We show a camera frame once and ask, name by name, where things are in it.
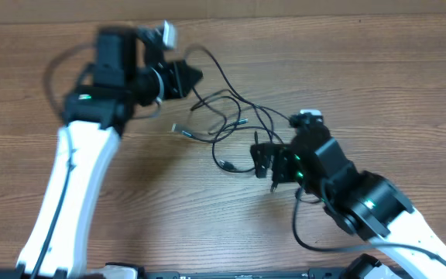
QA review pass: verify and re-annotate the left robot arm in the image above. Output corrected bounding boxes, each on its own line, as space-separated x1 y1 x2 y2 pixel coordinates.
0 22 202 278

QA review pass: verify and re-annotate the right camera black cable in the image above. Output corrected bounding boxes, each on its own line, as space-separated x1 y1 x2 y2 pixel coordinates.
291 185 446 279

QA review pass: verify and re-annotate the black USB cable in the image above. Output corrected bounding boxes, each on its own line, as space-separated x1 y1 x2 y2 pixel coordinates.
170 43 292 174

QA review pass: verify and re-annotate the camera black cable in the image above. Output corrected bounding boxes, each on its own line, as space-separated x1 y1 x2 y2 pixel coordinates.
29 42 96 279
291 185 446 279

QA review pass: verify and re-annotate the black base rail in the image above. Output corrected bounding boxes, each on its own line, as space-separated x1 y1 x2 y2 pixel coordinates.
102 253 383 279

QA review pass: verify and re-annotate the left camera black cable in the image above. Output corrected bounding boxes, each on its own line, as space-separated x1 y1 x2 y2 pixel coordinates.
29 42 96 279

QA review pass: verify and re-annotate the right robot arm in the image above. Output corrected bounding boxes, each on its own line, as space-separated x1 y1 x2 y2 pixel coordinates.
250 124 446 278

